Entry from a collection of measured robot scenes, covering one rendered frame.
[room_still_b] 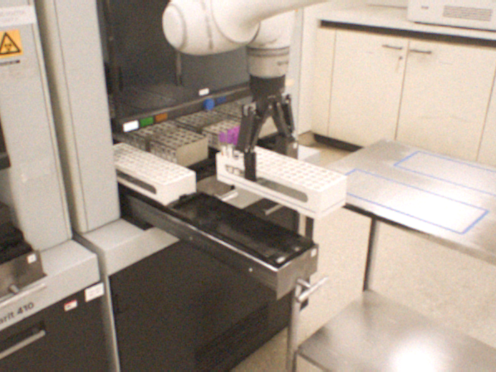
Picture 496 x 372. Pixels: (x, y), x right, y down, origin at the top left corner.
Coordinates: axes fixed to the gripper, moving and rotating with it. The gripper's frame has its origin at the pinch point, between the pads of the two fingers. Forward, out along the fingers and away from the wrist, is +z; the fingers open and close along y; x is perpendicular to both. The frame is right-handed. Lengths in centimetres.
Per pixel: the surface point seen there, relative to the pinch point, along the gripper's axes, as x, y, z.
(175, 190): 16.6, -13.2, 7.3
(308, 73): 145, 210, 39
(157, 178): 21.0, -14.9, 5.1
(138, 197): 26.0, -17.3, 10.7
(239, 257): -8.6, -18.0, 12.5
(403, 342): -21, 39, 64
